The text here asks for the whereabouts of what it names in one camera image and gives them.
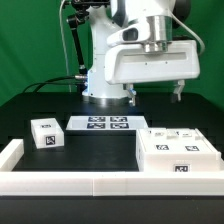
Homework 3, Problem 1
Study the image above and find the white cabinet door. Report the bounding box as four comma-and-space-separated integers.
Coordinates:
138, 128, 177, 154
172, 129, 217, 155

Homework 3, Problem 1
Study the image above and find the white U-shaped boundary frame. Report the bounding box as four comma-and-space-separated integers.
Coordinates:
0, 139, 224, 196

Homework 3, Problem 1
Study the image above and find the black cable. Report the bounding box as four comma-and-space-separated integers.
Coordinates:
22, 75, 88, 94

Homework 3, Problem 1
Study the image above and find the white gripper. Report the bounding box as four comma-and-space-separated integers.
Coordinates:
105, 40, 200, 106

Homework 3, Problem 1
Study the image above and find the white cabinet body box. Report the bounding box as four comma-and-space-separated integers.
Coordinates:
136, 128, 222, 172

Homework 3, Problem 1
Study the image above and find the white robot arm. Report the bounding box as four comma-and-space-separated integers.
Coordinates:
83, 0, 200, 104

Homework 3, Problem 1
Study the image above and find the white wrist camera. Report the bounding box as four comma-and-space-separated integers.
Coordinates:
107, 21, 151, 47

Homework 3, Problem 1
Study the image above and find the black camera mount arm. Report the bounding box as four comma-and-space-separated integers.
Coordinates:
67, 0, 110, 75

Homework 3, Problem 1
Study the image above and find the white flat tagged panel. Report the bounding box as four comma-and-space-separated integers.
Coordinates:
66, 116, 148, 131

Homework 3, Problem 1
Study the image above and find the small white tagged block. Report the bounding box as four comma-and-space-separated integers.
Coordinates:
31, 118, 64, 149

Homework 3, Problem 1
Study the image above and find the grey cable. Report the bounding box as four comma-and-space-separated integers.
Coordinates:
58, 0, 73, 93

